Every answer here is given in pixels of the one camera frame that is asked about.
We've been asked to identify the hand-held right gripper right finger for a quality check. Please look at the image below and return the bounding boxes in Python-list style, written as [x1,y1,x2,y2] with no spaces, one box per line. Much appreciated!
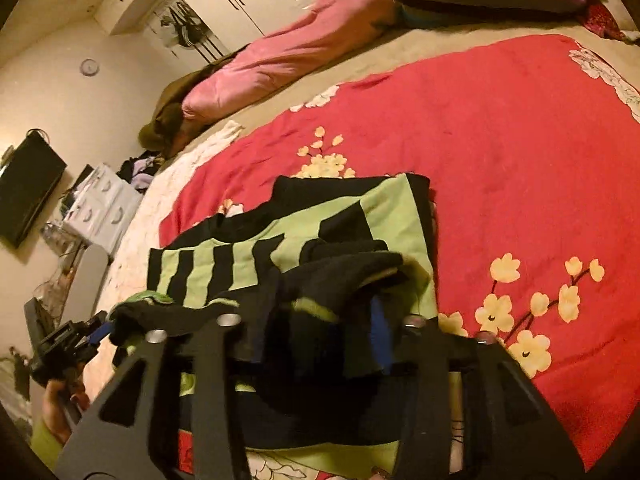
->
[371,299,587,480]

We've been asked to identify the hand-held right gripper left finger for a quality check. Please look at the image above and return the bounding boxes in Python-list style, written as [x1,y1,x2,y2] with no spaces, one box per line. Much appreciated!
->
[54,313,252,480]

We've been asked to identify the green black striped frog sweater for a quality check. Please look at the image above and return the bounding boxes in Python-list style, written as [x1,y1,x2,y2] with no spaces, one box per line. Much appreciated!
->
[107,172,442,467]

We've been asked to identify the pile of clothes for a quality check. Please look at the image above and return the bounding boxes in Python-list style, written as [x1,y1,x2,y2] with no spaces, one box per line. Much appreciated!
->
[117,154,164,194]

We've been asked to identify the person's left hand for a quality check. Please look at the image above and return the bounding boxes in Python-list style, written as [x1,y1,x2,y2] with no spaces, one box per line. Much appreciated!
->
[41,379,92,445]

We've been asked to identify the grey bed footboard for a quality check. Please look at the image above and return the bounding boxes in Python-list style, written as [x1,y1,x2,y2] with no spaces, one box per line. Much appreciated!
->
[59,245,112,330]

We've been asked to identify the pink checked fluffy quilt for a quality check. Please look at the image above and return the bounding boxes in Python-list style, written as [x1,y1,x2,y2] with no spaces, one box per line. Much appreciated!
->
[82,121,247,388]

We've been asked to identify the white drawer unit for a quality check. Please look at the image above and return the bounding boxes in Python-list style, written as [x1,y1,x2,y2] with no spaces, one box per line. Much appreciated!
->
[62,162,144,254]

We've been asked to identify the red floral blanket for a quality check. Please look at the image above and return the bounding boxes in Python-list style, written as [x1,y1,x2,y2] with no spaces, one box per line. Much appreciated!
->
[159,34,640,480]

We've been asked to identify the olive fur-trimmed jacket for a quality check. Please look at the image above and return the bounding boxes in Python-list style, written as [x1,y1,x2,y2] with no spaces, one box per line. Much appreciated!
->
[138,51,242,157]

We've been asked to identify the pink pillow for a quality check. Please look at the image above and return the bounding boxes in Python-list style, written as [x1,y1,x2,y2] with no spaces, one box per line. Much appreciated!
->
[181,0,402,134]

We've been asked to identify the black and white poster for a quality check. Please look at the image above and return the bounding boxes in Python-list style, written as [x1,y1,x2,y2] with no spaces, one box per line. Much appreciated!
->
[141,0,234,64]

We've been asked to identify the red patterned cloth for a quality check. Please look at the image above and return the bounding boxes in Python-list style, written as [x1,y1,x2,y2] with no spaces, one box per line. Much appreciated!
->
[582,4,628,42]

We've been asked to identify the black wall television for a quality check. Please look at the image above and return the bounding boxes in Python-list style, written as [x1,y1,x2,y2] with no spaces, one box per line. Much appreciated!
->
[0,134,69,249]

